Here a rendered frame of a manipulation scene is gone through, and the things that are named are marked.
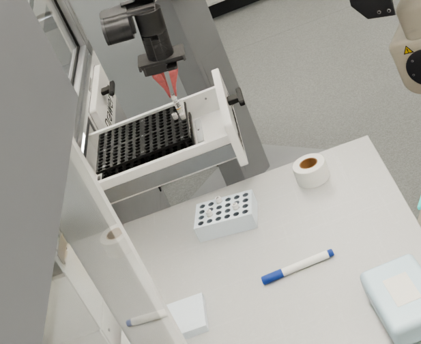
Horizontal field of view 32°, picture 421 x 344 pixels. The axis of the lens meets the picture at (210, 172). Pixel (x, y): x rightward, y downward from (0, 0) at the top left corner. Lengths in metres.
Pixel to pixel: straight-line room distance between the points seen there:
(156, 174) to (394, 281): 0.60
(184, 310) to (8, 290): 0.92
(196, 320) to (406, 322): 0.38
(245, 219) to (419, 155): 1.48
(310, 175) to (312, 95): 1.96
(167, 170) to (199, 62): 1.10
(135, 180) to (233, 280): 0.34
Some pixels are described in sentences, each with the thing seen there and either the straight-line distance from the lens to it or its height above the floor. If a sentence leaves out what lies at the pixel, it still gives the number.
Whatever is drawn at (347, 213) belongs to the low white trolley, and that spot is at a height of 0.76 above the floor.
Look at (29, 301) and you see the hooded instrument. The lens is 0.45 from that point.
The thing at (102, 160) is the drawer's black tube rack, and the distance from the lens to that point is 1.64.
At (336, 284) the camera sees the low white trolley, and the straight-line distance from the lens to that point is 1.29.
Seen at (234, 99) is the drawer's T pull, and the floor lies 0.91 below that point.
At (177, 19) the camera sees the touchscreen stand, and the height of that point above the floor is 0.80.
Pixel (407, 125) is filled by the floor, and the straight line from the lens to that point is 3.03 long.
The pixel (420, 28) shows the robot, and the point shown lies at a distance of 1.84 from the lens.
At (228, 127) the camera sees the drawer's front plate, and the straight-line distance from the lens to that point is 1.50.
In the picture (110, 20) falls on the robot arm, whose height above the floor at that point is 1.18.
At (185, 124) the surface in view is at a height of 0.90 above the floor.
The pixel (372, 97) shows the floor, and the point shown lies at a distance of 3.28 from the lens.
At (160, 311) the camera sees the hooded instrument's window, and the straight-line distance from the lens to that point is 0.80.
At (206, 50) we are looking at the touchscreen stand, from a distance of 2.65.
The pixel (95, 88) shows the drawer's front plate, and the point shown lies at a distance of 1.94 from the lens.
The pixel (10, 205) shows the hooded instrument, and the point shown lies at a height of 1.42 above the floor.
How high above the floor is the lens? 1.63
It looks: 31 degrees down
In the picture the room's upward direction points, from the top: 24 degrees counter-clockwise
